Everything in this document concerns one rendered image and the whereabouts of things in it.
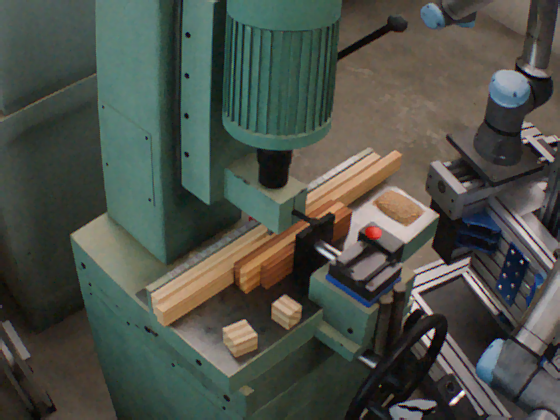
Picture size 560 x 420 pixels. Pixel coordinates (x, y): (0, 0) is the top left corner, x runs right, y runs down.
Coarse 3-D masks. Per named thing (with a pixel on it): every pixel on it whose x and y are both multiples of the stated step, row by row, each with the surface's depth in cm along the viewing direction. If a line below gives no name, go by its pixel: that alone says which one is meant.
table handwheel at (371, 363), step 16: (432, 320) 125; (416, 336) 121; (368, 352) 134; (400, 352) 119; (432, 352) 139; (368, 368) 133; (384, 368) 118; (400, 368) 126; (416, 368) 135; (368, 384) 118; (384, 384) 130; (400, 384) 127; (416, 384) 141; (352, 400) 121; (368, 400) 120; (384, 400) 130; (400, 400) 140; (352, 416) 121; (368, 416) 130
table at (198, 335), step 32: (384, 192) 157; (352, 224) 149; (384, 224) 150; (416, 224) 150; (256, 288) 135; (288, 288) 136; (192, 320) 128; (224, 320) 129; (256, 320) 129; (320, 320) 133; (192, 352) 125; (224, 352) 123; (256, 352) 124; (288, 352) 131; (352, 352) 128; (224, 384) 122
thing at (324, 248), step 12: (324, 216) 136; (324, 228) 136; (300, 240) 132; (312, 240) 135; (324, 240) 138; (300, 252) 134; (312, 252) 137; (324, 252) 135; (336, 252) 134; (300, 264) 136
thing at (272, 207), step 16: (240, 160) 135; (256, 160) 135; (224, 176) 134; (240, 176) 132; (256, 176) 132; (224, 192) 137; (240, 192) 133; (256, 192) 130; (272, 192) 129; (288, 192) 129; (304, 192) 130; (240, 208) 135; (256, 208) 132; (272, 208) 128; (288, 208) 129; (304, 208) 133; (272, 224) 131; (288, 224) 132
